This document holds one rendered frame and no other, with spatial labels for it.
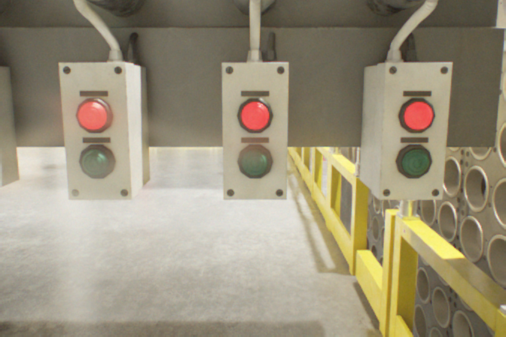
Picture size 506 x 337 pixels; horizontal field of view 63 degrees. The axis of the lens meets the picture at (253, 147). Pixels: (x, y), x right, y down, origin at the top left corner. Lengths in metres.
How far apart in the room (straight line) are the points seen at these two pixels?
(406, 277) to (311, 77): 0.80
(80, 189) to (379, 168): 0.33
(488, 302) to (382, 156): 0.42
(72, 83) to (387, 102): 0.33
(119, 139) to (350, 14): 0.33
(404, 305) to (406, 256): 0.14
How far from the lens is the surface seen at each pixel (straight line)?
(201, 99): 0.54
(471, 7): 0.64
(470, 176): 2.65
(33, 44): 0.60
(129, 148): 0.47
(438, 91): 0.49
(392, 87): 0.47
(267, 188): 0.46
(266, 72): 0.44
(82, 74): 0.48
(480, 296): 0.84
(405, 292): 1.24
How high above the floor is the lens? 0.75
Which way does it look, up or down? 9 degrees down
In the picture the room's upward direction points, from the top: straight up
